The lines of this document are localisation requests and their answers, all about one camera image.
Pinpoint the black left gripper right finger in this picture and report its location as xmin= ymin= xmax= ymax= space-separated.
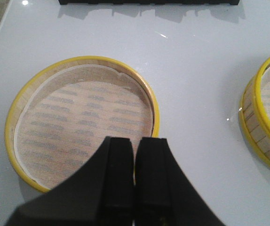
xmin=135 ymin=137 xmax=224 ymax=226

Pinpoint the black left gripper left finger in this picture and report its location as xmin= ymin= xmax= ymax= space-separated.
xmin=6 ymin=137 xmax=134 ymax=226

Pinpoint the bamboo steamer tier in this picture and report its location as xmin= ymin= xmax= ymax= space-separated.
xmin=4 ymin=55 xmax=160 ymax=194
xmin=238 ymin=57 xmax=270 ymax=168

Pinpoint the white steamer liner cloth left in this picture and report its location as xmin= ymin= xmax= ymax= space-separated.
xmin=13 ymin=64 xmax=153 ymax=190

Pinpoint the black bowl rack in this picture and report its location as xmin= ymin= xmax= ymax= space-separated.
xmin=59 ymin=0 xmax=240 ymax=5

